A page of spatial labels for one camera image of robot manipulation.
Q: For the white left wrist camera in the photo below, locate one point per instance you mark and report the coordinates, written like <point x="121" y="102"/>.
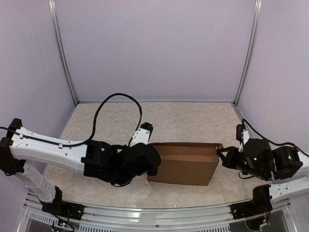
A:
<point x="142" y="134"/>

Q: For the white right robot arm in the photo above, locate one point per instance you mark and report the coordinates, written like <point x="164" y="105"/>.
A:
<point x="292" y="165"/>

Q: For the right aluminium frame post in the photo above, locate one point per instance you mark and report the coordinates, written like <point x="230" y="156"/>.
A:
<point x="250" y="50"/>

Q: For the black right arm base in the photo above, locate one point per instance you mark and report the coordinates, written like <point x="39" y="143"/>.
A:
<point x="259" y="204"/>

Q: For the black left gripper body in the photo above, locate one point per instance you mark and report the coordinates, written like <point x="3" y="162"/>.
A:
<point x="127" y="179"/>

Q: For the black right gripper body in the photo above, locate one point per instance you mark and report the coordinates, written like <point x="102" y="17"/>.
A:
<point x="245" y="168"/>

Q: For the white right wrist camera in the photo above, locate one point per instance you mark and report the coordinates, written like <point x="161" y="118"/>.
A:
<point x="242" y="135"/>

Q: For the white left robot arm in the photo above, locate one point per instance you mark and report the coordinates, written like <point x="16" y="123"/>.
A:
<point x="20" y="147"/>

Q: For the left aluminium frame post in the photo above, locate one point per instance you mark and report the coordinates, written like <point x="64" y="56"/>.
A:
<point x="61" y="51"/>

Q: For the brown cardboard box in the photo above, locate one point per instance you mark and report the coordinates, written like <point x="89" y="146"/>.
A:
<point x="186" y="163"/>

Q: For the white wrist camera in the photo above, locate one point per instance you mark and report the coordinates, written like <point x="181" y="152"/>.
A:
<point x="242" y="135"/>
<point x="142" y="134"/>

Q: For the front aluminium frame rail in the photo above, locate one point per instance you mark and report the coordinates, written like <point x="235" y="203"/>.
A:
<point x="214" y="218"/>

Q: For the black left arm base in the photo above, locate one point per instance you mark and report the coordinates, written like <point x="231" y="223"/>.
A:
<point x="61" y="208"/>

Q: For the aluminium frame post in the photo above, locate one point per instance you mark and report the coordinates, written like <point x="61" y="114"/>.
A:
<point x="61" y="51"/>
<point x="250" y="50"/>

